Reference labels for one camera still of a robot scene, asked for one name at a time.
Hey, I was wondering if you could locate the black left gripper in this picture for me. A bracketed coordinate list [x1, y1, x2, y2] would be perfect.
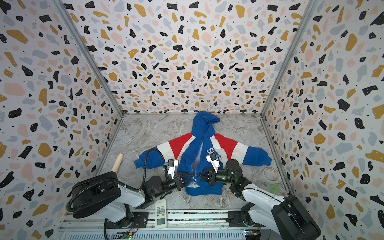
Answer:
[152, 173, 193, 200]

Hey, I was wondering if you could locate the blue red white jacket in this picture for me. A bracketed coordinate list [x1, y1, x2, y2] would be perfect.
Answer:
[134, 111, 273, 197]

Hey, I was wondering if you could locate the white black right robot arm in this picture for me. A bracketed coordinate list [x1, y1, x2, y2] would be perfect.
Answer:
[197, 160, 321, 240]

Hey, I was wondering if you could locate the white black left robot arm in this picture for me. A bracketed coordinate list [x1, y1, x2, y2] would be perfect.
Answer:
[66, 172, 194, 224]

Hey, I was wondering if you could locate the white remote control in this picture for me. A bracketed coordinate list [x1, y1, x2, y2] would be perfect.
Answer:
[155, 199, 167, 230]

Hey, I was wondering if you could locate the white tape roll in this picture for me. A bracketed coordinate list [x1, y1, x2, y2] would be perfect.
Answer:
[263, 167, 280, 184]

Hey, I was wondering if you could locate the green round cap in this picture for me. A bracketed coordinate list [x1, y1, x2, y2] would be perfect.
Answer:
[270, 184, 281, 195]

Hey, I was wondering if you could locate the beige wooden rolling pin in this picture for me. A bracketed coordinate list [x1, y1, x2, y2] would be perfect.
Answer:
[111, 154, 124, 173]

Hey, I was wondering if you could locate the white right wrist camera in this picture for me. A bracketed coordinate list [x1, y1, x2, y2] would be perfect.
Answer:
[206, 152, 223, 173]

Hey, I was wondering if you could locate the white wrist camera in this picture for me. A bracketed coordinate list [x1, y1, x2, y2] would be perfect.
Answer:
[166, 159, 179, 180]
[206, 152, 223, 173]

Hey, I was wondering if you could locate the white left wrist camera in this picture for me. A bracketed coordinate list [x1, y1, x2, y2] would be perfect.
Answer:
[166, 159, 179, 180]

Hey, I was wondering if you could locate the aluminium mounting rail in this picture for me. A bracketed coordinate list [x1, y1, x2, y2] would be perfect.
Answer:
[58, 209, 283, 240]

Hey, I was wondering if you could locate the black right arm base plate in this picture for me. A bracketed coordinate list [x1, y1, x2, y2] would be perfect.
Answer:
[226, 211, 264, 228]

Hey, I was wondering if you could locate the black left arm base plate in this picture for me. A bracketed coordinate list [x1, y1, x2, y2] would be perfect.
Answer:
[114, 212, 149, 230]

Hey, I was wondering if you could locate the right aluminium corner post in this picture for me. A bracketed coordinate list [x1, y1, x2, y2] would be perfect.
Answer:
[261, 0, 319, 120]

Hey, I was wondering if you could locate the aluminium corner post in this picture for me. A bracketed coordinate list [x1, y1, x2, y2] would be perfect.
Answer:
[52, 1, 124, 118]
[261, 0, 319, 120]

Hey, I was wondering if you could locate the left aluminium corner post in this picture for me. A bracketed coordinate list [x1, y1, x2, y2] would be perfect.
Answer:
[52, 1, 124, 118]

